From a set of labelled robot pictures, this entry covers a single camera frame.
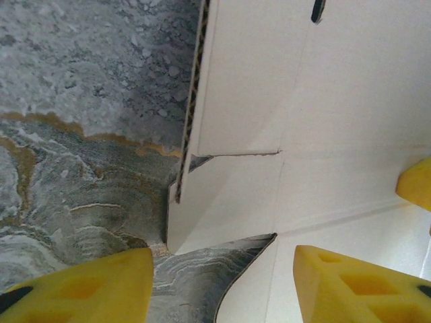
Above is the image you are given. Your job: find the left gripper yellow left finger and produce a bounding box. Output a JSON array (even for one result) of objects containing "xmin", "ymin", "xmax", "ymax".
[{"xmin": 0, "ymin": 247, "xmax": 154, "ymax": 323}]

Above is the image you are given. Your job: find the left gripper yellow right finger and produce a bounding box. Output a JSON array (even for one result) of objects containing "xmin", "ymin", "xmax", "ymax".
[{"xmin": 294, "ymin": 244, "xmax": 431, "ymax": 323}]

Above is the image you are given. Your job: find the lavender and white paper box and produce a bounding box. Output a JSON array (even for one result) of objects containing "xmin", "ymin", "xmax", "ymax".
[{"xmin": 164, "ymin": 0, "xmax": 431, "ymax": 323}]

